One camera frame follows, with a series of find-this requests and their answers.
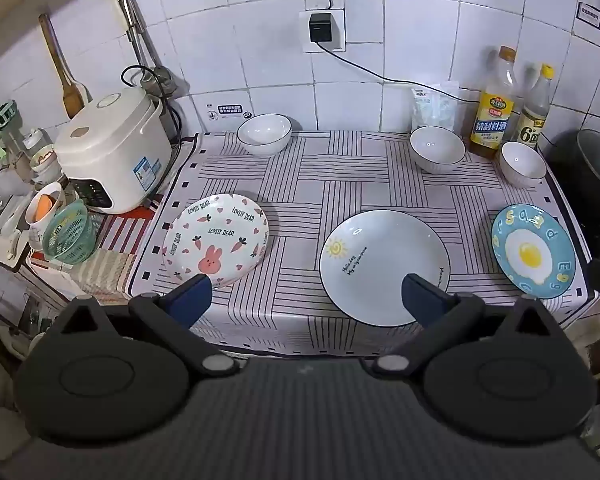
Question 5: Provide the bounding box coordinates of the wooden spatula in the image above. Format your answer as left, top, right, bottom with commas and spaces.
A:
38, 13, 89, 120

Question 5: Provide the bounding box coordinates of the orange vegetable piece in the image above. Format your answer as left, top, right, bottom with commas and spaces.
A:
34, 195, 57, 221

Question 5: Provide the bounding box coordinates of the red striped cloth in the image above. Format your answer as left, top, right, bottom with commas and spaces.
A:
30, 204, 157, 271

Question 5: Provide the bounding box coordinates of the clear plastic bag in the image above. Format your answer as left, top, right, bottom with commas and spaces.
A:
411, 81, 461, 135

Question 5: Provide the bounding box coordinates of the white tray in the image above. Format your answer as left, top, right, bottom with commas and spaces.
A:
0, 195, 36, 274

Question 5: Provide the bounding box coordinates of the white wall socket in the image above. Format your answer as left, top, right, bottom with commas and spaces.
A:
300, 8, 347, 54

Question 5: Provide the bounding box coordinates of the dark framed wall sticker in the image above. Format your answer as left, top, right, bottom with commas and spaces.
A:
575, 1, 600, 35

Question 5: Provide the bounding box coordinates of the yellow label cooking wine bottle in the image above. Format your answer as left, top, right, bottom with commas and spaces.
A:
469, 46, 517, 161

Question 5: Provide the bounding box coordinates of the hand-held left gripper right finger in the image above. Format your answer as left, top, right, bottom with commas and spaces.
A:
370, 274, 563, 378

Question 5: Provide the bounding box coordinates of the metal ladle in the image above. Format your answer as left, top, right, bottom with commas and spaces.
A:
111, 0, 174, 97

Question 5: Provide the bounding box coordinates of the pale blue sun print plate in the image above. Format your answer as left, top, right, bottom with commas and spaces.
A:
319, 210, 451, 326

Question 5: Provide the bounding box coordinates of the blue fried egg print plate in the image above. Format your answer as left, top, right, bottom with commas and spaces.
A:
491, 203, 577, 300

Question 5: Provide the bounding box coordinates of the green plastic basket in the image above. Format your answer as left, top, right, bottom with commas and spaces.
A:
42, 199, 97, 264

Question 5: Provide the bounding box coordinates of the clear vinegar bottle yellow cap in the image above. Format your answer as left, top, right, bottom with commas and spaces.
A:
515, 63, 553, 150

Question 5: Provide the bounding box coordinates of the white wall sticker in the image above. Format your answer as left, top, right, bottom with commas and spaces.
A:
205, 102, 254, 122

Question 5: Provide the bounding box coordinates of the small printed cup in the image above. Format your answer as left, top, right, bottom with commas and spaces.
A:
29, 144, 61, 185

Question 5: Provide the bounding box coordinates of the white cup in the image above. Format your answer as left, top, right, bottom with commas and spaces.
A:
25, 182, 65, 252

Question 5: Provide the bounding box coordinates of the white rice cooker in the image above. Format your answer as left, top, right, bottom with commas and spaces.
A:
55, 86, 179, 215

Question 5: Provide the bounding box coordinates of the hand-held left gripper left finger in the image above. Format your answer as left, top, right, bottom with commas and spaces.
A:
45, 274, 241, 378

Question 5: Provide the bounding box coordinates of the black rice cooker cord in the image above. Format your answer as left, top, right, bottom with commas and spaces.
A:
121, 64, 182, 143

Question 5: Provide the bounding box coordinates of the striped square pattern tablecloth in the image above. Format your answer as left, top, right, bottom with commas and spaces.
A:
130, 130, 600, 361

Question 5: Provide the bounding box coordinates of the black charger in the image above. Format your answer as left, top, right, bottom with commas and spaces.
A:
308, 12, 335, 44

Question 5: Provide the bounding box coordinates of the small white ribbed bowl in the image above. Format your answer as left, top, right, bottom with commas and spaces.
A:
499, 141, 547, 189

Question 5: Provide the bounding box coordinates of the white bunny print plate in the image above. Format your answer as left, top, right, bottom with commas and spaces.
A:
162, 193, 271, 289

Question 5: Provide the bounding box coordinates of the beige striped cloth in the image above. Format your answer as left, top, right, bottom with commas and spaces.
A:
67, 249, 137, 306

